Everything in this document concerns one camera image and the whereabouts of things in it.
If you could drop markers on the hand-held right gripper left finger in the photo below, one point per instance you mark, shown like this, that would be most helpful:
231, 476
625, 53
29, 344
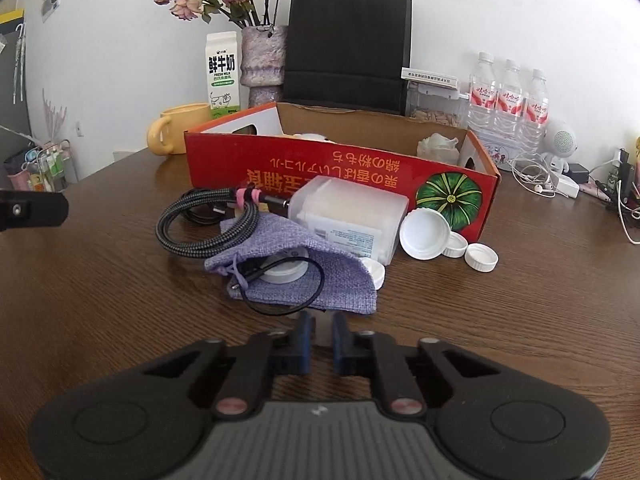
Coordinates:
304, 340

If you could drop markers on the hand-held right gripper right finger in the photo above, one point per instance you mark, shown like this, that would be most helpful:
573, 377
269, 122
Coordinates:
341, 340

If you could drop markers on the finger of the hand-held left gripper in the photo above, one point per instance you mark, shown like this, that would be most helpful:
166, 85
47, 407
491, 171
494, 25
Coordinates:
35, 210

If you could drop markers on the purple fabric pouch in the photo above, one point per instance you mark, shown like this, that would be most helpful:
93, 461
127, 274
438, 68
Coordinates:
345, 280

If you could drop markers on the small white bottle cap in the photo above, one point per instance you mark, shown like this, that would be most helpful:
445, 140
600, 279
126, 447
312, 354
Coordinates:
459, 246
375, 275
481, 256

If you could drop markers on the clear plastic swab box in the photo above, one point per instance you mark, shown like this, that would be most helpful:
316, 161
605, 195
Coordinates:
350, 210

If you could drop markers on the large white cap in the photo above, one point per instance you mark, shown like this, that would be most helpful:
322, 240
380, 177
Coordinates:
425, 235

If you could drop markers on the red cardboard box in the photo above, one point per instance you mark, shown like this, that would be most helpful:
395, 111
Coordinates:
310, 170

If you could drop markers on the rolling storage cart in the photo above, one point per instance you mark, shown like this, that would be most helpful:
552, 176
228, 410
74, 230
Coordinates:
45, 165

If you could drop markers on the yellow mug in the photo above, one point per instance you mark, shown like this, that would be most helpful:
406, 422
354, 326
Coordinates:
182, 127

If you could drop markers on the white milk carton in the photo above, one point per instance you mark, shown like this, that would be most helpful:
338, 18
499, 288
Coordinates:
222, 75

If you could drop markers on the clear food container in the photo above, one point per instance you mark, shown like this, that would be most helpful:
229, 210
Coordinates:
435, 115

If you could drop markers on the printed tin box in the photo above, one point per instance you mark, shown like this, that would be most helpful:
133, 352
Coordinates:
500, 152

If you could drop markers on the white earphones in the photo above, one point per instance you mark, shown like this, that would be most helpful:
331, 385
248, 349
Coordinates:
540, 187

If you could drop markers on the white charger block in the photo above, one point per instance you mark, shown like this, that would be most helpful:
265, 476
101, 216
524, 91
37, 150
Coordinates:
567, 186

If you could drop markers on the purple textured vase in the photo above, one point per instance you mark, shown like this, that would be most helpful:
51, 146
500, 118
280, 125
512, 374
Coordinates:
262, 55

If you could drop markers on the white flat carton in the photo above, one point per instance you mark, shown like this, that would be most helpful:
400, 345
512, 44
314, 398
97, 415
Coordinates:
430, 75

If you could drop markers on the black power adapter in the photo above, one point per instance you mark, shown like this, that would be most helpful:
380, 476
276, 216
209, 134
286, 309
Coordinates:
580, 172

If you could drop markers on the black paper bag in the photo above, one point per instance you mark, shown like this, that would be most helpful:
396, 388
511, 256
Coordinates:
345, 45

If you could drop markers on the pink pen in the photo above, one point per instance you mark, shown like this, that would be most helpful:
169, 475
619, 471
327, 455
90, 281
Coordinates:
597, 191

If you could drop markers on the white round speaker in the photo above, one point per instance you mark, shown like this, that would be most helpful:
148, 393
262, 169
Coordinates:
562, 140

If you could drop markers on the black upright device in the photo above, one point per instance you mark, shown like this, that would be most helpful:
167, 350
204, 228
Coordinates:
622, 175

